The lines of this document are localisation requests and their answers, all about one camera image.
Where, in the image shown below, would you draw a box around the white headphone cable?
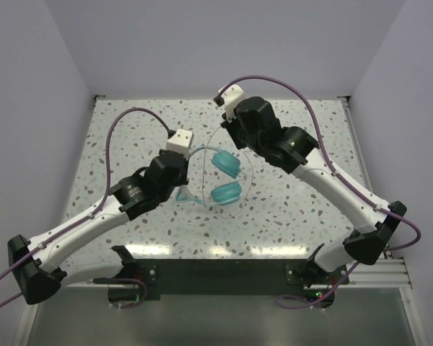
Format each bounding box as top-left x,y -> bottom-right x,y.
200,124 -> 255,219

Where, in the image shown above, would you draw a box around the teal white cat-ear headphones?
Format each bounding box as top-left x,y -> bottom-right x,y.
175,146 -> 246,207

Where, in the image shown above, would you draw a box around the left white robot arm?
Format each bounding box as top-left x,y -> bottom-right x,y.
7,149 -> 190,305

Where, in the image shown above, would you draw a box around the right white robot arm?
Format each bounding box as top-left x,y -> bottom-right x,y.
221,97 -> 407,283

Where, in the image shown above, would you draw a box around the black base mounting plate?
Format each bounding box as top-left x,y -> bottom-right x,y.
93,259 -> 349,303

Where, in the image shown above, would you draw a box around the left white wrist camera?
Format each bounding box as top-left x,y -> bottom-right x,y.
165,129 -> 194,160

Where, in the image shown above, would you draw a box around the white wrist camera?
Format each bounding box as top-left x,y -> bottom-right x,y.
165,129 -> 194,160
213,84 -> 246,122

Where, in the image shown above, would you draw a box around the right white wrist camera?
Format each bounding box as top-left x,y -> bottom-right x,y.
213,84 -> 246,122

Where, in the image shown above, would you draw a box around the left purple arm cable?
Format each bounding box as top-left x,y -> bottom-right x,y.
0,107 -> 172,318

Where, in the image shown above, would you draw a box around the front aluminium frame rail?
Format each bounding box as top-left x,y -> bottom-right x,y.
14,254 -> 413,345

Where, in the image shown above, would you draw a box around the aluminium frame rail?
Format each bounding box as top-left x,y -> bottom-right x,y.
338,96 -> 412,290
14,254 -> 413,345

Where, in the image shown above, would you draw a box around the right aluminium frame rail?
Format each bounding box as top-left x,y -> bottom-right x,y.
338,96 -> 412,290

